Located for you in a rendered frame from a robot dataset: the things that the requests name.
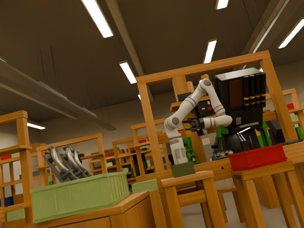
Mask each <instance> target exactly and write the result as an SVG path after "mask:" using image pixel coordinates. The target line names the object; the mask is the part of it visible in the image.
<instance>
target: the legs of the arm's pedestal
mask: <svg viewBox="0 0 304 228"><path fill-rule="evenodd" d="M195 185H196V187H195V188H191V189H186V190H181V191H176V187H175V186H170V187H166V188H162V189H163V193H164V198H165V202H166V208H167V212H168V217H169V221H170V226H171V228H185V227H184V223H183V219H182V215H181V209H180V207H185V206H189V205H193V204H198V203H200V206H201V209H202V213H203V217H204V222H205V226H206V228H226V225H225V221H224V218H223V213H222V210H221V206H220V202H219V197H218V194H217V190H216V186H215V182H214V178H213V177H211V178H207V179H203V180H197V181H195Z"/></svg>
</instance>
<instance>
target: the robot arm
mask: <svg viewBox="0 0 304 228"><path fill-rule="evenodd" d="M206 93H208V94H209V97H210V101H211V105H212V107H213V109H214V111H215V113H216V114H217V117H216V118H203V119H198V120H195V119H196V118H188V119H187V120H183V119H184V118H185V117H186V116H187V115H188V114H189V113H190V112H191V111H192V110H193V108H194V107H195V106H196V105H197V104H198V102H199V100H200V99H201V98H202V97H203V96H204V95H205V94H206ZM232 120H233V119H232V117H231V116H229V115H226V114H225V109H224V107H223V106H222V104H221V103H220V101H219V99H218V97H217V94H216V92H215V90H214V87H213V85H212V83H211V81H210V80H209V79H203V80H202V81H201V82H200V83H199V85H198V86H197V88H196V90H195V91H194V92H193V93H192V94H191V95H189V96H188V97H187V98H186V99H185V100H184V101H183V102H182V103H181V105H180V107H179V109H178V110H177V111H176V112H175V113H174V114H173V115H172V116H170V117H169V118H167V119H166V120H165V121H164V126H165V130H166V134H167V137H168V138H169V142H170V147H171V152H172V156H173V160H174V164H175V165H177V164H181V163H185V162H188V161H187V157H186V152H185V148H184V144H183V140H182V135H181V134H180V133H178V131H177V127H179V125H180V124H181V122H182V123H183V124H184V123H189V124H191V127H187V128H185V131H188V130H190V131H191V132H196V131H199V130H200V129H202V130H203V132H204V135H205V134H207V128H212V127H217V126H219V125H222V126H224V127H227V126H229V125H230V124H231V122H232Z"/></svg>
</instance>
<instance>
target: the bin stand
mask: <svg viewBox="0 0 304 228"><path fill-rule="evenodd" d="M294 170H295V168H294V165H293V162H292V161H284V162H280V163H276V164H272V165H268V166H263V167H259V168H255V169H251V170H244V171H231V175H232V179H233V180H234V183H235V186H236V190H237V194H238V198H239V201H240V205H241V208H242V213H243V216H244V219H245V223H246V227H247V228H266V225H265V221H264V218H263V215H262V211H261V208H260V204H259V201H258V197H257V194H256V190H255V187H254V184H253V180H252V179H256V178H260V177H264V176H269V175H271V176H272V179H273V182H274V186H275V190H276V192H277V196H278V199H279V202H280V205H281V209H282V212H283V215H284V218H285V222H286V225H287V228H297V225H296V221H295V218H294V215H293V212H292V209H291V205H290V202H289V199H288V196H287V193H286V190H285V186H284V183H283V180H282V177H281V174H280V173H282V172H283V173H284V175H285V179H286V182H287V185H288V188H289V191H290V195H291V198H292V200H293V203H294V207H295V210H296V213H297V216H298V219H299V223H300V226H301V228H304V199H303V196H302V193H301V190H300V187H299V184H298V181H297V178H296V175H295V171H294Z"/></svg>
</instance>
